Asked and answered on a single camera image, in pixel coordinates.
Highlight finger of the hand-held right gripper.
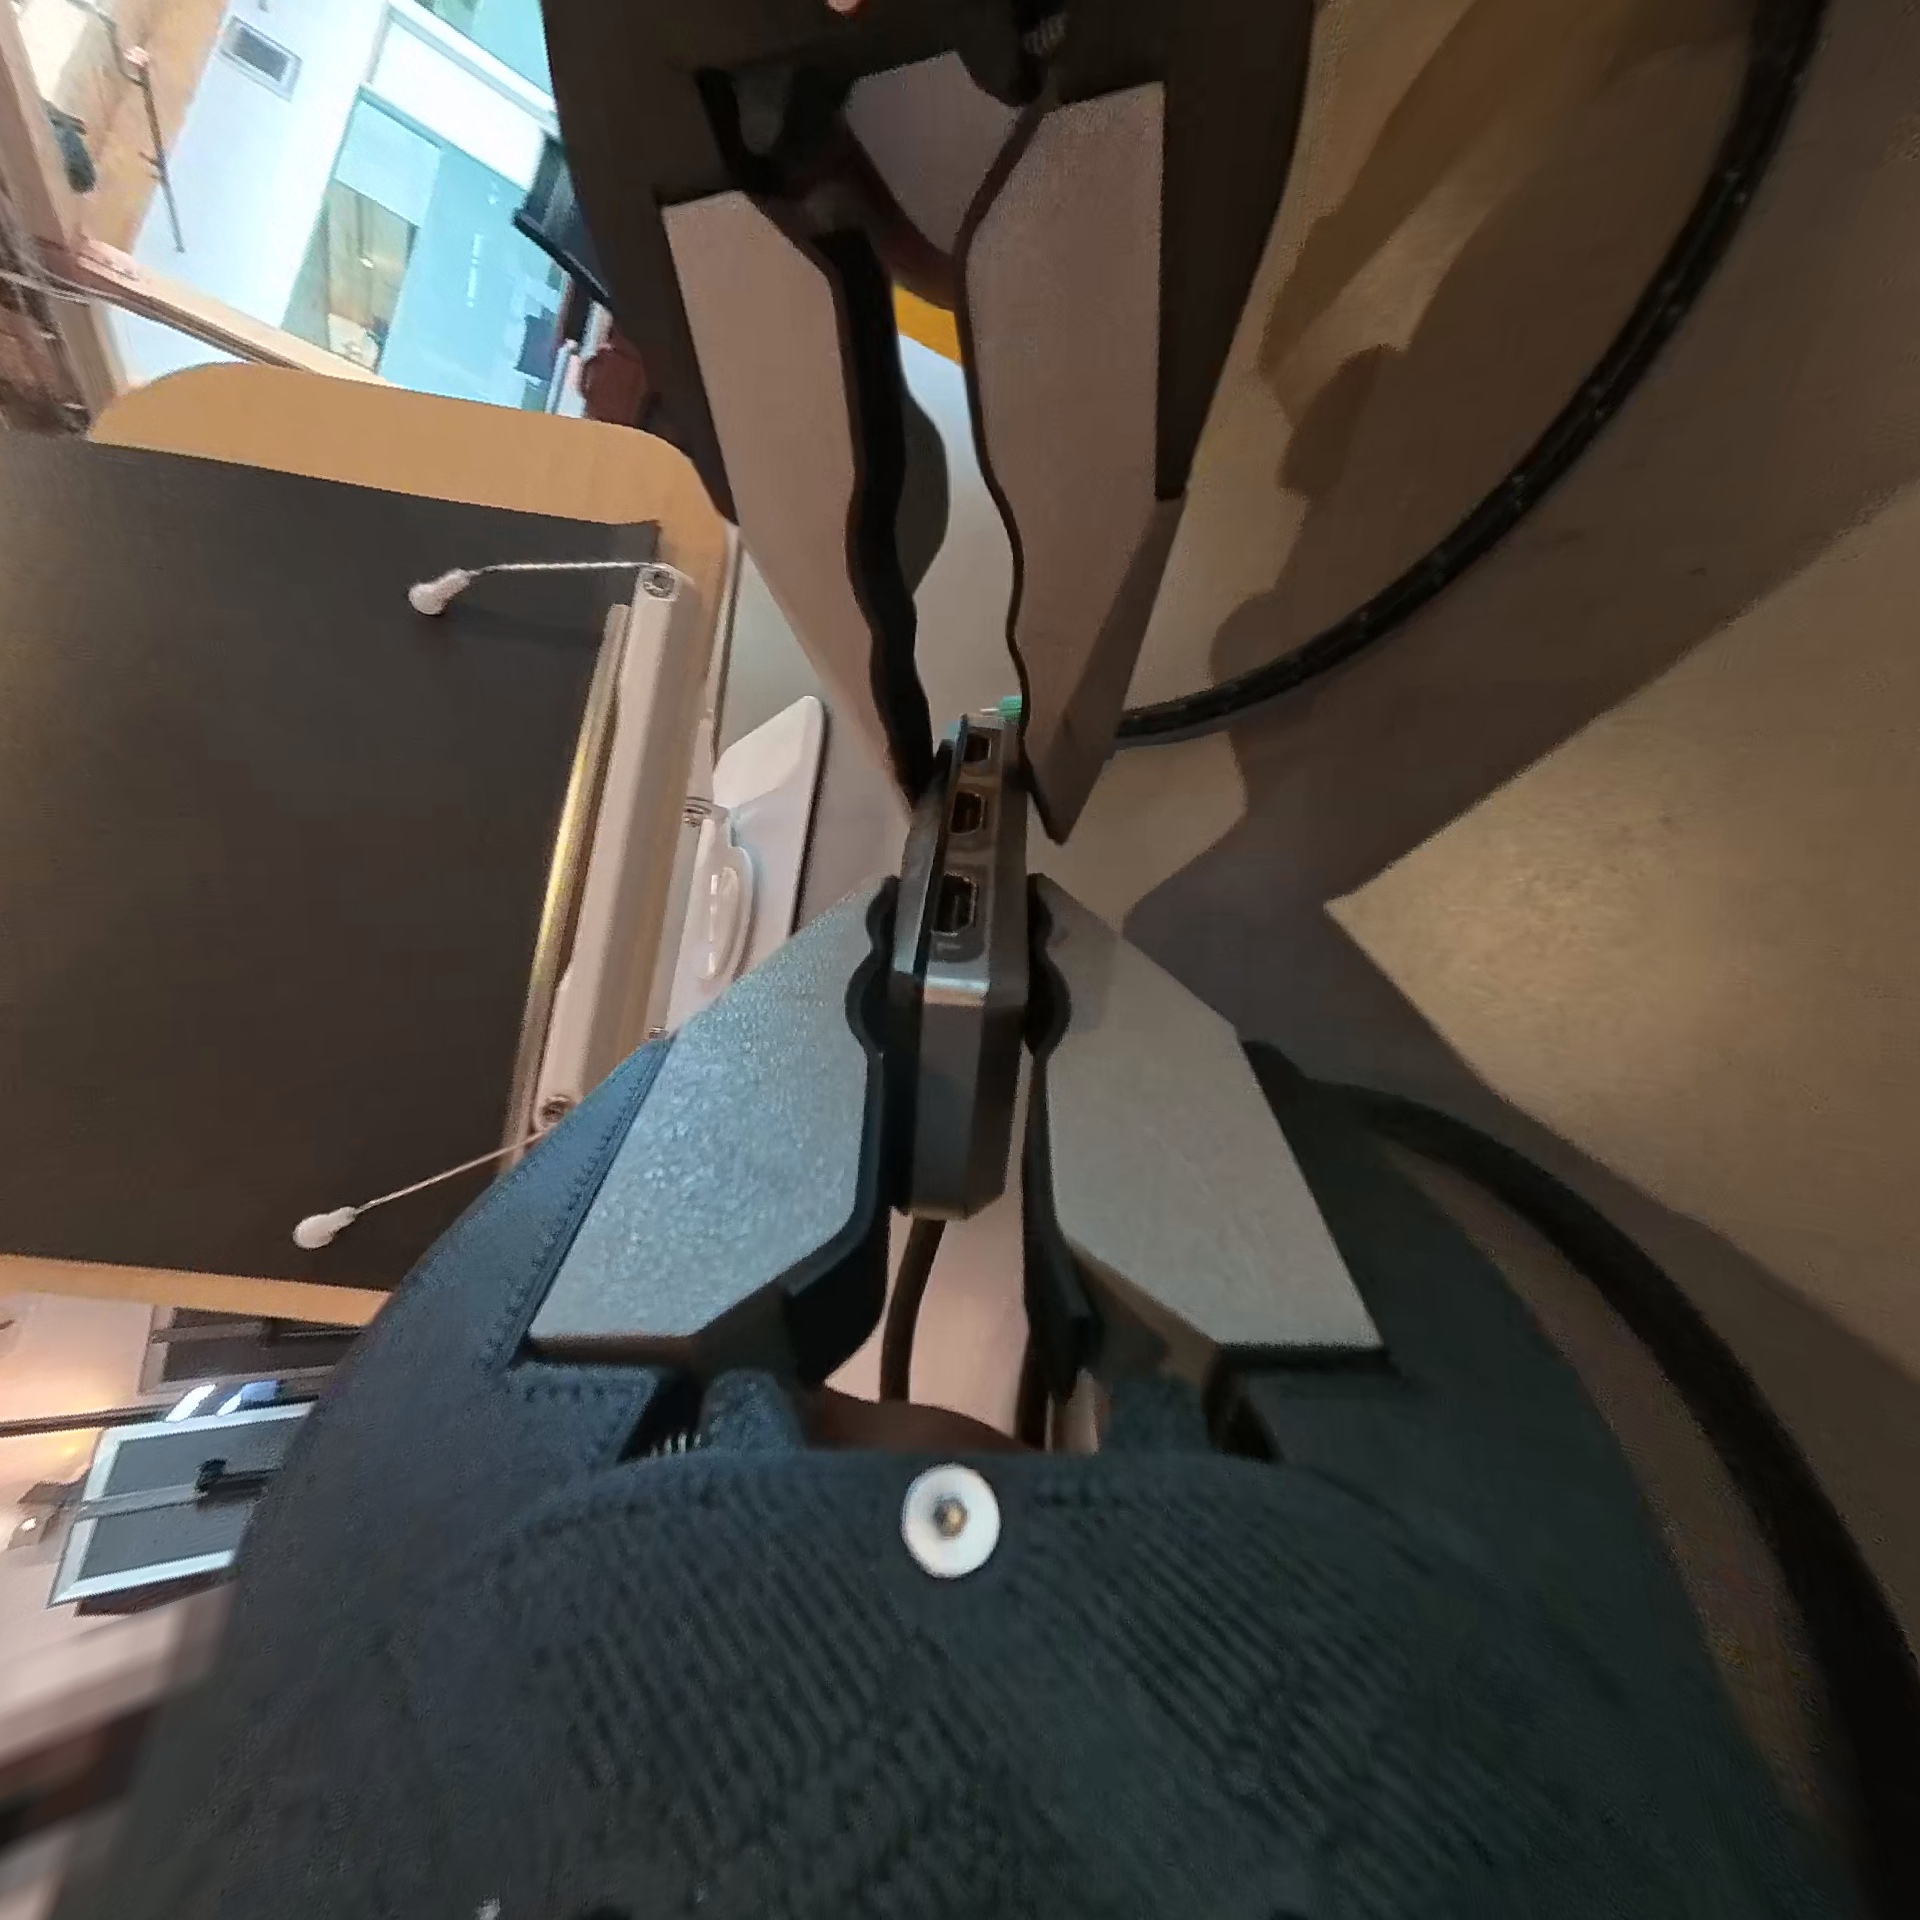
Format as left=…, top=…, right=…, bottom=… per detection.
left=961, top=80, right=1187, bottom=844
left=663, top=186, right=935, bottom=798

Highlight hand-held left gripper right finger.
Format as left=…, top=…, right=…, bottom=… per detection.
left=1023, top=877, right=1381, bottom=1387

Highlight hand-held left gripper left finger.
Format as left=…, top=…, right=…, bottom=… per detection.
left=526, top=881, right=899, bottom=1387

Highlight black cable with grey plug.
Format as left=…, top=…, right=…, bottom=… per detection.
left=882, top=1072, right=1892, bottom=1787

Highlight black hdmi switch box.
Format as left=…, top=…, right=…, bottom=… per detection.
left=886, top=718, right=1037, bottom=1220

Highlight black braided hdmi cable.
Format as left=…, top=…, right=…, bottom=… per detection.
left=991, top=0, right=1825, bottom=741

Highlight white monitor stand base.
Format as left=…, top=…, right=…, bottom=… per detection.
left=662, top=697, right=830, bottom=1035

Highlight white pin on wire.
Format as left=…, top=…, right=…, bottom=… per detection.
left=294, top=1130, right=579, bottom=1252
left=409, top=560, right=683, bottom=618

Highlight black monitor with tan frame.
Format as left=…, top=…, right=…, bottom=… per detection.
left=0, top=357, right=739, bottom=1327

